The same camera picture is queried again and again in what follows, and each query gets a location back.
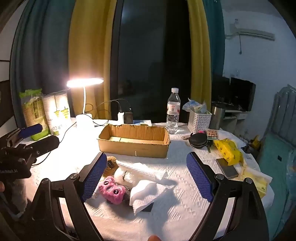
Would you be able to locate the black round pouch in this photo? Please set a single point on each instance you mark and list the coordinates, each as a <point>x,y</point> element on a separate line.
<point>198,140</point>

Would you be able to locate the white cloth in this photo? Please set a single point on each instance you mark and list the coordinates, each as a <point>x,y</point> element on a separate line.
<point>143,171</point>

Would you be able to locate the green paper cup pack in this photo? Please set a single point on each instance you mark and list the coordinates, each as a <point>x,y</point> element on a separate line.
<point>34,111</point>

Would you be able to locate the black monitor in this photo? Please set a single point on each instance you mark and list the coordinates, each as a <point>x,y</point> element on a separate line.
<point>242,92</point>
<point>220,88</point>

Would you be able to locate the dark phone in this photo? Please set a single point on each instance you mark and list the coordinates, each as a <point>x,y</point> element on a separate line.
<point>227,169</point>

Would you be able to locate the cardboard box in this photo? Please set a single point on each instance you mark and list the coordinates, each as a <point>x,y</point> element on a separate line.
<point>131,148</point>

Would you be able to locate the clear water bottle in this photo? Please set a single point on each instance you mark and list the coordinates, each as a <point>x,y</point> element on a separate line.
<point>173,115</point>

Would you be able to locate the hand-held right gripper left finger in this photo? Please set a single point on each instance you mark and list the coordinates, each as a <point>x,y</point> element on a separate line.
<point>93,176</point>

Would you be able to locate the blue flat packet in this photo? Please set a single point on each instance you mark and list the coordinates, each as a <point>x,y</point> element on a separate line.
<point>142,122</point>

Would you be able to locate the pale plastic packets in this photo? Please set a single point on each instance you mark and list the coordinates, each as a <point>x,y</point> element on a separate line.
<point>196,106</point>

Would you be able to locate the black power adapter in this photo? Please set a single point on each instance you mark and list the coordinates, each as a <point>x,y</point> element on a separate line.
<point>128,118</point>

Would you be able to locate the brown plush toy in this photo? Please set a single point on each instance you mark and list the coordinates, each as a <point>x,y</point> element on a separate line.
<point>111,165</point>

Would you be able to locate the yellow curtain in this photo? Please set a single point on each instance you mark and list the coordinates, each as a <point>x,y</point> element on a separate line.
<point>198,58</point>
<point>90,46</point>

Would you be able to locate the white tablecloth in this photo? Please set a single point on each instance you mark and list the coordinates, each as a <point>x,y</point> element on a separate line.
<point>180,204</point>

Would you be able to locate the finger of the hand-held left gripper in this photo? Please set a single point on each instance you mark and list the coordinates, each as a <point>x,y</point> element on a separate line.
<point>46,143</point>
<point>31,131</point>

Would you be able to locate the yellow tissue packet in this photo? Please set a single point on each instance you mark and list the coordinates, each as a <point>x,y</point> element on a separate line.
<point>227,150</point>

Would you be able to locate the person's right hand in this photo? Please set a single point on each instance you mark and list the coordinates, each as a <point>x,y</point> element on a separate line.
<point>154,238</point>

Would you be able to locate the white desk lamp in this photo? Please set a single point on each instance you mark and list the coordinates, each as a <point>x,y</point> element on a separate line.
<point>84,120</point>

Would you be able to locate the white paper cup pack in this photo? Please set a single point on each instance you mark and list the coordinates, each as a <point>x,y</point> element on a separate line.
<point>55,109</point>

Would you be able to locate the pale yellow plastic bag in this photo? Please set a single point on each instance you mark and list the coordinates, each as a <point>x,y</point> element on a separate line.
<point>256,180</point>

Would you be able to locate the small patterned box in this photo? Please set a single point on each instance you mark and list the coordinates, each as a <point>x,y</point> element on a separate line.
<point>212,134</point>

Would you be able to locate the white air conditioner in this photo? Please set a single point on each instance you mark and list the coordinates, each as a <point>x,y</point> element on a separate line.
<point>252,31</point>

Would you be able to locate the white charger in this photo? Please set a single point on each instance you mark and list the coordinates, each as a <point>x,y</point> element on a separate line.
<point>121,117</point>

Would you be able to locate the metal cup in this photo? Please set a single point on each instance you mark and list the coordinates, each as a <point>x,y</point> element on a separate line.
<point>216,118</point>

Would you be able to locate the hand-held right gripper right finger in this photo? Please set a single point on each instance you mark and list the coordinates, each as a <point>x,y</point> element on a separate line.
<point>200,178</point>

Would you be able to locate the white tissue paper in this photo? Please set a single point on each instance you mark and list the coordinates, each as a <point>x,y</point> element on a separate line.
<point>143,197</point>

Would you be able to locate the white plastic basket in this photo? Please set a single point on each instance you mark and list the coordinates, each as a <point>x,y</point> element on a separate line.
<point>200,121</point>

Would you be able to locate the dark window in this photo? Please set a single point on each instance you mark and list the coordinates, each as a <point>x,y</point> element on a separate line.
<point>150,58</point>

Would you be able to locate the teal curtain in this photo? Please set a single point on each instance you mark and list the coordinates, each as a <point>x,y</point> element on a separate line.
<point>216,46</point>
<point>41,46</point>

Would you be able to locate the pink plush toy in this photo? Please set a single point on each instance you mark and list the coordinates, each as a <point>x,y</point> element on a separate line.
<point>111,190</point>

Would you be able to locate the teal plastic cover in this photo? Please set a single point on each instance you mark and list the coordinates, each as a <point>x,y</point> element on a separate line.
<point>277,150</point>

